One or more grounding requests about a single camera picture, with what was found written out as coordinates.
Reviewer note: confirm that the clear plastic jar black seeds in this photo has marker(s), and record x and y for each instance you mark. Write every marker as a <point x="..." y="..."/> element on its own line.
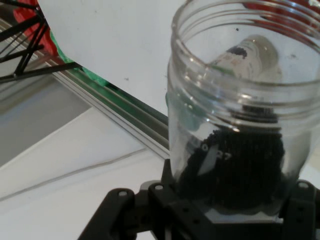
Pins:
<point x="237" y="170"/>

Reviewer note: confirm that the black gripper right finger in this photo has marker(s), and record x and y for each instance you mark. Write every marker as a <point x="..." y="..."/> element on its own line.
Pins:
<point x="303" y="215"/>

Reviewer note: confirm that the aluminium wall rail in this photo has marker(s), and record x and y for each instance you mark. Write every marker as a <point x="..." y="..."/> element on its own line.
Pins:
<point x="120" y="112"/>

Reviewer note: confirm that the green cloth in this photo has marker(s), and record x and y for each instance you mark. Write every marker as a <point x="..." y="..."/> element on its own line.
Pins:
<point x="93" y="75"/>

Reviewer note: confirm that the black tripod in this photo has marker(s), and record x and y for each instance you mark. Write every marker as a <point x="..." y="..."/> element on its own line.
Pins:
<point x="27" y="53"/>

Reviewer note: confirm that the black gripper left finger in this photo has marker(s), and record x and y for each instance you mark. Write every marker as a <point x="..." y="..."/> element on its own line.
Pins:
<point x="160" y="200"/>

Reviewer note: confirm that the green-capped spice bottle dark contents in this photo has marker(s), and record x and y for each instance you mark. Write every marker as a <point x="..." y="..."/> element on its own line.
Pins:
<point x="250" y="57"/>

